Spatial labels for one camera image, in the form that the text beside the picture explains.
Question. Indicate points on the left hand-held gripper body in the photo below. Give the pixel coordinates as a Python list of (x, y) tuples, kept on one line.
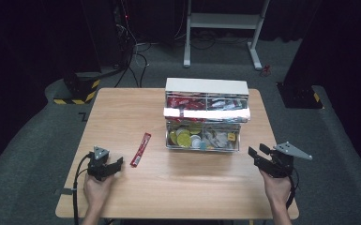
[(98, 164)]

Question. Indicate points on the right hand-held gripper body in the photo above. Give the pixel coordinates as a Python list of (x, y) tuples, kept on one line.
[(281, 162)]

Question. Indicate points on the red stick sachet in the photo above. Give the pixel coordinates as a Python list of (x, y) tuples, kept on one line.
[(140, 150)]

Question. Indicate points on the clear white drawer organizer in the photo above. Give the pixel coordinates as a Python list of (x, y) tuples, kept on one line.
[(206, 86)]

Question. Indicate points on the person's left hand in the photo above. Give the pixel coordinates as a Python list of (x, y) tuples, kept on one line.
[(96, 190)]

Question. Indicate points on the person's right hand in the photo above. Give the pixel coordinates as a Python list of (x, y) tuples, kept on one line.
[(276, 189)]

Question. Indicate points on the pile of white sachets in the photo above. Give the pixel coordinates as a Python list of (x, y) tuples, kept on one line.
[(218, 139)]

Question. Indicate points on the grey tape strip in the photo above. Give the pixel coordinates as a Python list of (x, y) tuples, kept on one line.
[(64, 191)]

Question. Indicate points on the pile of silver packets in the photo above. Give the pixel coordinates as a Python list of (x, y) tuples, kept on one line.
[(226, 104)]

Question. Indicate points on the pile of yellow round lids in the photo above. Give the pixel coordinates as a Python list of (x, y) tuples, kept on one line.
[(184, 139)]

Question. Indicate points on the black yellow striped stand base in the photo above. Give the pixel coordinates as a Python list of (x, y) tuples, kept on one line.
[(78, 89)]

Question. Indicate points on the small red floor object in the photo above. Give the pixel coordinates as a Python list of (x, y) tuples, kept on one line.
[(265, 71)]

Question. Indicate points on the pile of red packets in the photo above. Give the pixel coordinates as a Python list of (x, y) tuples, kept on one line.
[(184, 102)]

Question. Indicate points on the white metal stand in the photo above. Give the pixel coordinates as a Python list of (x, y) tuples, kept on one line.
[(225, 21)]

